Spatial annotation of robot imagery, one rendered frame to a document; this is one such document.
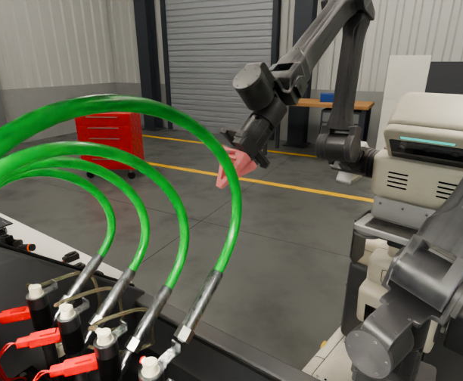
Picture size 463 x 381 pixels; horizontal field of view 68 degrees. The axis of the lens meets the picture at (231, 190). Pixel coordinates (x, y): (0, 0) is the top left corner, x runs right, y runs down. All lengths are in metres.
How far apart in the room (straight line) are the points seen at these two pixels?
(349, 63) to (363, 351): 0.75
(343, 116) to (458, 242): 0.59
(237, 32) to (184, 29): 1.21
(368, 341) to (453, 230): 0.16
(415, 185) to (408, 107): 0.21
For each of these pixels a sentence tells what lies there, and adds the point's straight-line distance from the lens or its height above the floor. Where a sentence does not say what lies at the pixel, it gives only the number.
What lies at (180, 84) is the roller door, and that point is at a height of 1.01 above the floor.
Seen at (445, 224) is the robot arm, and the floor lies 1.28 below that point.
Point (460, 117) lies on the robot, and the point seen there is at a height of 1.34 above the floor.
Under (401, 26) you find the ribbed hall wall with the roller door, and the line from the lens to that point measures 6.48.
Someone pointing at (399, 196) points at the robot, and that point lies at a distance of 1.06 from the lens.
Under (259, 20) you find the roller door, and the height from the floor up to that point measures 2.17.
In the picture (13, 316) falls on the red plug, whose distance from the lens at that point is 0.62.
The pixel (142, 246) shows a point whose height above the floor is 1.18.
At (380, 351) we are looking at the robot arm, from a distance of 0.45.
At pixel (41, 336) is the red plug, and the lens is 0.56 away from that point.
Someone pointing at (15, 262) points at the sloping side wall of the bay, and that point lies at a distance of 0.65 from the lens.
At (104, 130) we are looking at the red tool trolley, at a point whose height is 0.66.
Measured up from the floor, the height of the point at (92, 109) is 1.43.
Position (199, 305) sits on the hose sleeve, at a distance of 0.46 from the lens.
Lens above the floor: 1.46
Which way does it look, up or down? 21 degrees down
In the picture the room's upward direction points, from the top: straight up
